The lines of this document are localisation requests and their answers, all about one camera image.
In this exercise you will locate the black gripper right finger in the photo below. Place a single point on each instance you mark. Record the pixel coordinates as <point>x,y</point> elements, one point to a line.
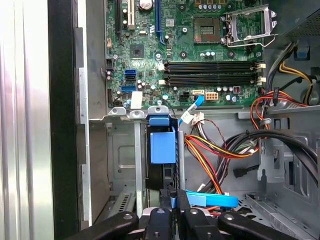
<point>197,227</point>

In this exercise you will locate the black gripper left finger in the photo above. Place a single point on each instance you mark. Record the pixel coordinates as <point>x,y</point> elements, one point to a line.
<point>157,227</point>

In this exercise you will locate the hard disk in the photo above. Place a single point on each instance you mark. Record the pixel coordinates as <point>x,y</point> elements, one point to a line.
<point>162,145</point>

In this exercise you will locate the metal disk bay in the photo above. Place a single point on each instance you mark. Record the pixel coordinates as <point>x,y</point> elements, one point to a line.
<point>138,155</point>

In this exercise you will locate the metal drive cage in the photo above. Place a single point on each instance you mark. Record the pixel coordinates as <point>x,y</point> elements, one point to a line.
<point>270,160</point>

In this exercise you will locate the blue plastic bay latch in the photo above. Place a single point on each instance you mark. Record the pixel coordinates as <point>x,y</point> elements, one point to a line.
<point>160,120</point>

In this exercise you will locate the black RAM slot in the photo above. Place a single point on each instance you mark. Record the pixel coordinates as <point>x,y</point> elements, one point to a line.
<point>210,82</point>
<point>210,76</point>
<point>210,63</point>
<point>210,68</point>

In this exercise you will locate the black grey PC case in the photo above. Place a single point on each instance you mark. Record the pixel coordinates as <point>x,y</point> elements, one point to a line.
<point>62,100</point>

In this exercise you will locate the green motherboard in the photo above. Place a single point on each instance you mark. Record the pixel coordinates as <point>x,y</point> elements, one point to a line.
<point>187,40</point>

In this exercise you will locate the metal locking lever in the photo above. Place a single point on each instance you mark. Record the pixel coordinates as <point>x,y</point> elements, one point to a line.
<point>247,45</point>

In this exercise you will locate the CPU socket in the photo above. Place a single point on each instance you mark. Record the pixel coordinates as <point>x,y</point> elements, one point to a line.
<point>207,30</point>

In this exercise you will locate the blue expansion slot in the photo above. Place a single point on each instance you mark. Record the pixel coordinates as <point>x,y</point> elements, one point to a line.
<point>158,20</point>

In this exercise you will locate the black expansion slot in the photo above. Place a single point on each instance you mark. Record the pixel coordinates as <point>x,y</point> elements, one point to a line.
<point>119,20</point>

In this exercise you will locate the white expansion slot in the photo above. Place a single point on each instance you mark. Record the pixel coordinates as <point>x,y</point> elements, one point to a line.
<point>131,15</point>

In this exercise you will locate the silver coin cell battery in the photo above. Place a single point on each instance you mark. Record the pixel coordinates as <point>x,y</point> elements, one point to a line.
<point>145,3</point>

